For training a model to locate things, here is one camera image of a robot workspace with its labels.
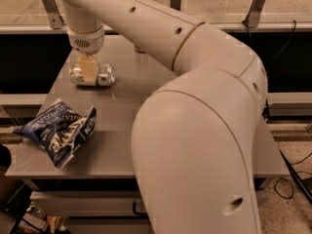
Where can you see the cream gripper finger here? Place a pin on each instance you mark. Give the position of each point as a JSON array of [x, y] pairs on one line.
[[89, 66]]

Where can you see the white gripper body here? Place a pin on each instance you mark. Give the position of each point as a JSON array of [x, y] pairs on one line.
[[87, 43]]

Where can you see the silver green 7up can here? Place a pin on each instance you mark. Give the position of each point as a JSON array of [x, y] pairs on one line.
[[105, 76]]

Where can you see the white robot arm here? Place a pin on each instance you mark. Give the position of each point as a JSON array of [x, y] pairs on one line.
[[192, 139]]

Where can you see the gold soda can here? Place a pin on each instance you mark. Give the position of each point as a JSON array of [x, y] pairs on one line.
[[139, 49]]

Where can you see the blue white chip bag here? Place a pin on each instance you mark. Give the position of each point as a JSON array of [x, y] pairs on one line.
[[60, 131]]

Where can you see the clutter under table left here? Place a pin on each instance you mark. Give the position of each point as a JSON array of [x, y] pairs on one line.
[[25, 217]]

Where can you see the left metal rail bracket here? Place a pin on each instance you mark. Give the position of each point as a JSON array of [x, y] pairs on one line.
[[54, 17]]

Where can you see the black drawer handle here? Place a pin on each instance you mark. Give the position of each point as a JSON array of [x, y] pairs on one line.
[[137, 212]]

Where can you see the right metal rail bracket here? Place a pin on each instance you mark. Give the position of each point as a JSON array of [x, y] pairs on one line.
[[253, 17]]

